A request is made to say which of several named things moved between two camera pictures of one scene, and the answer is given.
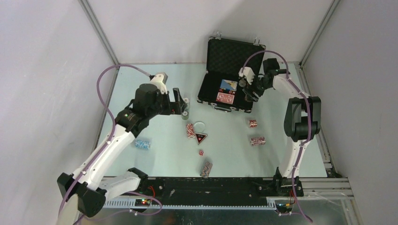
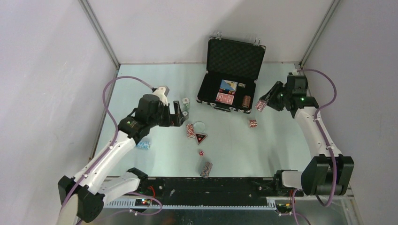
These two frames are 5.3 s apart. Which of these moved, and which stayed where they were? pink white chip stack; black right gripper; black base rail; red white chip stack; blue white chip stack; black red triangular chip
Moved: black right gripper; pink white chip stack
Stayed: black base rail; red white chip stack; black red triangular chip; blue white chip stack
